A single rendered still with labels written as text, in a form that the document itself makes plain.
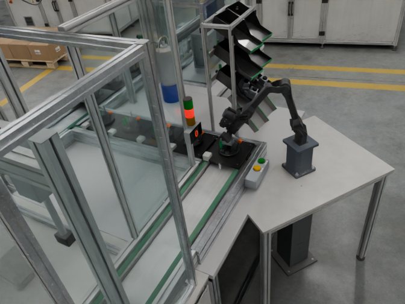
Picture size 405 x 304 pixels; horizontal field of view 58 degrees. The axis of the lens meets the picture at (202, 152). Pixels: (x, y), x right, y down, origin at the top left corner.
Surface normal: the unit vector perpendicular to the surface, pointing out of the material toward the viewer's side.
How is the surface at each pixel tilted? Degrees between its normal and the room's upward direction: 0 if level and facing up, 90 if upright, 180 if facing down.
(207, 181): 0
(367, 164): 0
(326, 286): 0
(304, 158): 90
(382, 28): 90
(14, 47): 90
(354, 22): 90
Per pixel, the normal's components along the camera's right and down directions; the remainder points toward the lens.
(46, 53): -0.33, 0.61
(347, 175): -0.11, -0.79
